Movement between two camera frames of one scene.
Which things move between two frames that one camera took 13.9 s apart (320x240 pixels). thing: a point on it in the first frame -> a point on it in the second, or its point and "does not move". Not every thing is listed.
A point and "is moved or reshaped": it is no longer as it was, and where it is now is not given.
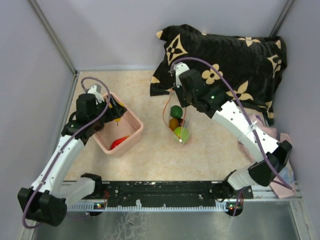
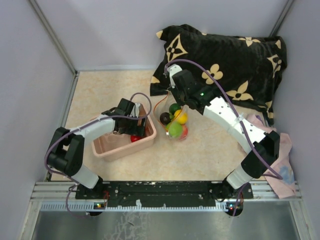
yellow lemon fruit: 118,119 is moved or reshaped
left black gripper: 116,111 -> 137,130
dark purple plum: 180,121 -> 164,118
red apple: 185,137 -> 184,132
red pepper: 117,142 -> 135,138
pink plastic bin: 129,125 is moved or reshaped
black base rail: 167,193 does not move
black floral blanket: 256,64 does not move
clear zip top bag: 175,118 is moved or reshaped
